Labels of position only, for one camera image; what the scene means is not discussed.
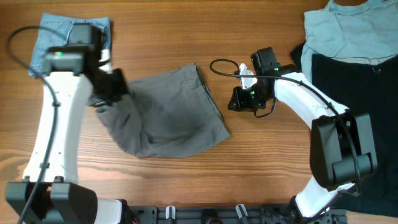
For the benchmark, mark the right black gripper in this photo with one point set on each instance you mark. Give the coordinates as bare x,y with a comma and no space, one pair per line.
240,103

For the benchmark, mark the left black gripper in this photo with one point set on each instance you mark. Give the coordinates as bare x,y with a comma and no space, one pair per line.
121,89

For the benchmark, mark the grey shorts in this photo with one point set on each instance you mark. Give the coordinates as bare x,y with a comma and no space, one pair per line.
172,114

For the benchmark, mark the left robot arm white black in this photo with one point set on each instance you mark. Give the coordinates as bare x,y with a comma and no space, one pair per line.
75,75

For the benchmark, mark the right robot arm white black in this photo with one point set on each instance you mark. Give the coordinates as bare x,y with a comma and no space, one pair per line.
342,151

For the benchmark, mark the folded blue denim jeans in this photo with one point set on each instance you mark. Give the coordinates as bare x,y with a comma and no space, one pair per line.
63,25

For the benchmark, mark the dark navy garment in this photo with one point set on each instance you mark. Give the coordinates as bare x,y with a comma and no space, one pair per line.
371,89

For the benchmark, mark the light blue t-shirt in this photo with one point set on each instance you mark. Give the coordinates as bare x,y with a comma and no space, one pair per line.
366,33

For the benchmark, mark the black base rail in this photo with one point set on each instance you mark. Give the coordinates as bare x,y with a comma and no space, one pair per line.
239,214

